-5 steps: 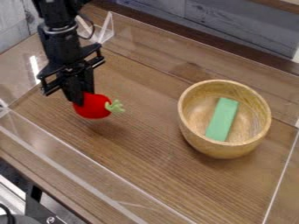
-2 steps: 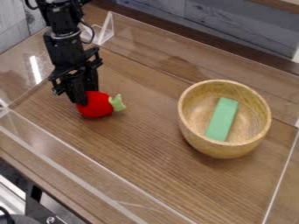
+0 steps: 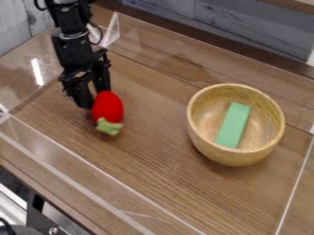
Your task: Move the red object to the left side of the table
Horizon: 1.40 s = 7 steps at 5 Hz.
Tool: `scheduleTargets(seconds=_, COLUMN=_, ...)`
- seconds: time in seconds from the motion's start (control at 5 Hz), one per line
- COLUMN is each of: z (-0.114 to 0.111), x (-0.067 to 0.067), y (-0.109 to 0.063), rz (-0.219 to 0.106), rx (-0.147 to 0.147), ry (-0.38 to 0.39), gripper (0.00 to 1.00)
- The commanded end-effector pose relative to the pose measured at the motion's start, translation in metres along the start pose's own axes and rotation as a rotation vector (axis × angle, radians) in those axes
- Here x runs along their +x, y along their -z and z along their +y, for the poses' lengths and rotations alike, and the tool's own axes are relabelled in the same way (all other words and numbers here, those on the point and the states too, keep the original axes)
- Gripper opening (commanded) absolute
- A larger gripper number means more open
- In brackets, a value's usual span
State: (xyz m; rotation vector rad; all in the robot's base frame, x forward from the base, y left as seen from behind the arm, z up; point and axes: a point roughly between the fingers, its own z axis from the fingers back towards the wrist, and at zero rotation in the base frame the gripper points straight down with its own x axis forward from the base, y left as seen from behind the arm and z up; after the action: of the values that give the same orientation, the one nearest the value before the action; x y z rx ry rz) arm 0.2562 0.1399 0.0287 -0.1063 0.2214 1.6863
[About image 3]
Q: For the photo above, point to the clear acrylic corner bracket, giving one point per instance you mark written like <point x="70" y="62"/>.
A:
<point x="102" y="36"/>

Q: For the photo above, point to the clear acrylic front wall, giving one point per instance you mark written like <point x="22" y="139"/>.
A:
<point x="106" y="207"/>

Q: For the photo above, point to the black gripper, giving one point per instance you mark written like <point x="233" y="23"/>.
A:
<point x="84" y="65"/>

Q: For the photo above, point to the black table leg frame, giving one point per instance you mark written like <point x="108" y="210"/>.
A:
<point x="36" y="220"/>

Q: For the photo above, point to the green rectangular block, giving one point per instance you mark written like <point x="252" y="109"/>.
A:
<point x="232" y="125"/>

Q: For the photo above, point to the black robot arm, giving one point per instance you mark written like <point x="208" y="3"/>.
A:
<point x="70" y="16"/>

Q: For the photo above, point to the red plush tomato green stem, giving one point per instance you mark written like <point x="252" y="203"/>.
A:
<point x="108" y="112"/>

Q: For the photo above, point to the wooden bowl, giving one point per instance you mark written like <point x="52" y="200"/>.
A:
<point x="205" y="110"/>

